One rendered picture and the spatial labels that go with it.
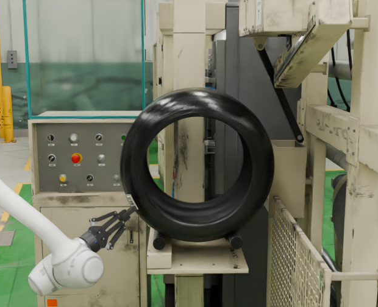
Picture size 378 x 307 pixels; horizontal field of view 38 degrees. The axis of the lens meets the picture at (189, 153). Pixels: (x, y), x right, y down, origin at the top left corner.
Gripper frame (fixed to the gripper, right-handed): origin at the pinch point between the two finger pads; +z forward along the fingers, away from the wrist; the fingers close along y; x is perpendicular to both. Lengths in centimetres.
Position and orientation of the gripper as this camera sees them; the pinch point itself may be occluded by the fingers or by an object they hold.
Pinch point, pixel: (127, 213)
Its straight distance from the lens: 196.6
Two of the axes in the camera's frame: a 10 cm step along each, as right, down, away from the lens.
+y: 5.0, 8.5, 1.7
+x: 6.0, -2.0, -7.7
